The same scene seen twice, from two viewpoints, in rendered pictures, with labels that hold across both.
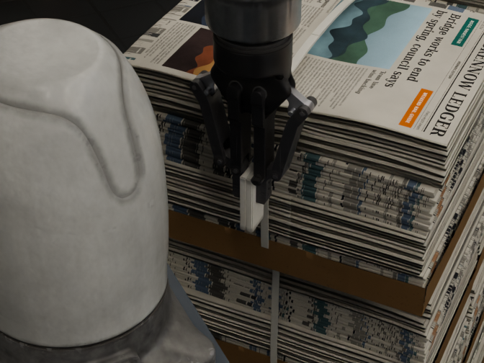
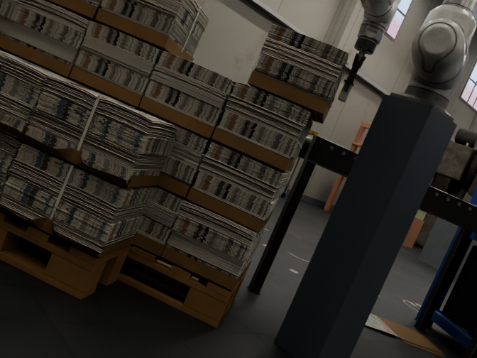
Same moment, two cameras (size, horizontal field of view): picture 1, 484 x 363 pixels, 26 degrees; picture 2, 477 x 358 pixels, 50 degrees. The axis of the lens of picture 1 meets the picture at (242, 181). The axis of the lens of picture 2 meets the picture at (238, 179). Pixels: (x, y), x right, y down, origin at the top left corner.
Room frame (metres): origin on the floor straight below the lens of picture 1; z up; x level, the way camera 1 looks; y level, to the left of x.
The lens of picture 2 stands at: (1.68, 1.79, 0.65)
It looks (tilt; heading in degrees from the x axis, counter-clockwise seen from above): 4 degrees down; 253
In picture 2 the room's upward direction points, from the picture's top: 23 degrees clockwise
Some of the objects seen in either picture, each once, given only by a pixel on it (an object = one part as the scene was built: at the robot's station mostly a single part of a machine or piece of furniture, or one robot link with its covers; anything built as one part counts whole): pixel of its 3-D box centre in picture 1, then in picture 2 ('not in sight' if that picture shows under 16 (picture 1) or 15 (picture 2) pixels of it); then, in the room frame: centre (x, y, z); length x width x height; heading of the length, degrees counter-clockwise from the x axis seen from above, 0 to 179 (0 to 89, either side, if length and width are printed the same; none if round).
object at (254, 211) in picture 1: (255, 198); not in sight; (0.87, -0.01, 0.96); 0.03 x 0.01 x 0.07; 155
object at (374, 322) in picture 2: not in sight; (358, 315); (-0.02, -0.62, 0.01); 0.37 x 0.28 x 0.01; 173
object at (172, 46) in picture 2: not in sight; (148, 40); (1.58, -0.34, 0.86); 0.38 x 0.29 x 0.04; 65
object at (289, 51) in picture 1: (252, 68); (362, 52); (0.87, -0.01, 1.12); 0.08 x 0.07 x 0.09; 65
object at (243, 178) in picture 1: (248, 196); (345, 91); (0.87, -0.01, 0.96); 0.03 x 0.01 x 0.07; 155
